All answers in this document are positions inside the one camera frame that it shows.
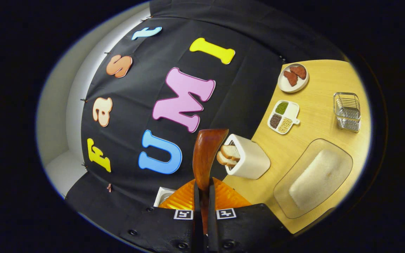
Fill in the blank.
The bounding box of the white rice cooker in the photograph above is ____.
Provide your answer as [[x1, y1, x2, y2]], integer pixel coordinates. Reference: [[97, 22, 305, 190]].
[[153, 187, 176, 207]]

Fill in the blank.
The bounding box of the red meat slice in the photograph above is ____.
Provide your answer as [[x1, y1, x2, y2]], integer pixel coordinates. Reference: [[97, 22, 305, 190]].
[[290, 66, 307, 80], [283, 70, 298, 87]]

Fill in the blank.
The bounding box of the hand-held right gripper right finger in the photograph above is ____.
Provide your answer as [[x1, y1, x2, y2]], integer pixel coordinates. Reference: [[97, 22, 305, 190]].
[[208, 177, 291, 253]]

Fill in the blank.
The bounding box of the white round plate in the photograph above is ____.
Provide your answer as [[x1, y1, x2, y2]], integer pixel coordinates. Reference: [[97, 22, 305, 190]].
[[278, 63, 309, 93]]

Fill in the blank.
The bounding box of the clear plastic container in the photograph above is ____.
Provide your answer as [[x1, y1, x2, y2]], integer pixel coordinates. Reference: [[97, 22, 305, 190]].
[[273, 138, 354, 219]]

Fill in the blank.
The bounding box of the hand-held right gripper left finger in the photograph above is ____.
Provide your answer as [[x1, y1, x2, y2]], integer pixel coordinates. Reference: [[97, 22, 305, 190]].
[[120, 179, 203, 253]]

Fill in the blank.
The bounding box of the toasted bread slice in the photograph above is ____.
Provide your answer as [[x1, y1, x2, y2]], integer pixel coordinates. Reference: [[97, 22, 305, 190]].
[[217, 151, 238, 167], [220, 144, 241, 161]]

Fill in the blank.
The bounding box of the brown wooden spoon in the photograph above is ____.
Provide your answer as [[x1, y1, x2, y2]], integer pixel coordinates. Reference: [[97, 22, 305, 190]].
[[192, 128, 230, 235]]

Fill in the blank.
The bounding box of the wire chopstick holder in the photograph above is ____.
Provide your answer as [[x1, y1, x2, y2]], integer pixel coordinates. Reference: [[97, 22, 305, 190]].
[[333, 92, 361, 133]]

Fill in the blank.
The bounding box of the white toaster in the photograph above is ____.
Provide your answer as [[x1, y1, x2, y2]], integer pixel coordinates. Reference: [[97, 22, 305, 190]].
[[224, 134, 271, 180]]

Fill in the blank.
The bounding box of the white divided bean dish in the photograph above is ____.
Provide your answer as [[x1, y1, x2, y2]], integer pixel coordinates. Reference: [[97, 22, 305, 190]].
[[267, 100, 300, 135]]

